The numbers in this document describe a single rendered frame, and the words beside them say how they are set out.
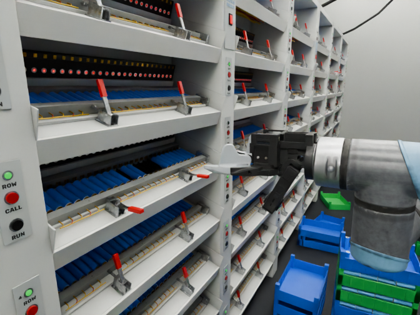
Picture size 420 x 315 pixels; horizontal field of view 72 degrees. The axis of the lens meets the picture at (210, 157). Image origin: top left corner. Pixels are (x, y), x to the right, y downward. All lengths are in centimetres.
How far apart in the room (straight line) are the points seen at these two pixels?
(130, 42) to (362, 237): 57
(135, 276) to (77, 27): 57
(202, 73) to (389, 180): 67
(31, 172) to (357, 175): 51
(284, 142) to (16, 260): 48
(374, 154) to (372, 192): 6
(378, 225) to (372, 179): 8
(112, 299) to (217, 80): 68
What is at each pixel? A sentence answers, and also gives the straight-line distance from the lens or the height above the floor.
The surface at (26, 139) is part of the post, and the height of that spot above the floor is 109.
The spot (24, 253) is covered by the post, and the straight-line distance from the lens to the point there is 55.
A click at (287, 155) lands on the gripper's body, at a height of 104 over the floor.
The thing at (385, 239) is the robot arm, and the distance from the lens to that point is 55.
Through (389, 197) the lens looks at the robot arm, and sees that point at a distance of 53.
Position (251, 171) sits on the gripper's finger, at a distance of 54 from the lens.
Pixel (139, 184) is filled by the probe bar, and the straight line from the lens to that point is 74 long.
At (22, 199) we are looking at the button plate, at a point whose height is 100.
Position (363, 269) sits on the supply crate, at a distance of 144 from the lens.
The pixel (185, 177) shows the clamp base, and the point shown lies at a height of 90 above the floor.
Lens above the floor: 116
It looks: 14 degrees down
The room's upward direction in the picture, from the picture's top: straight up
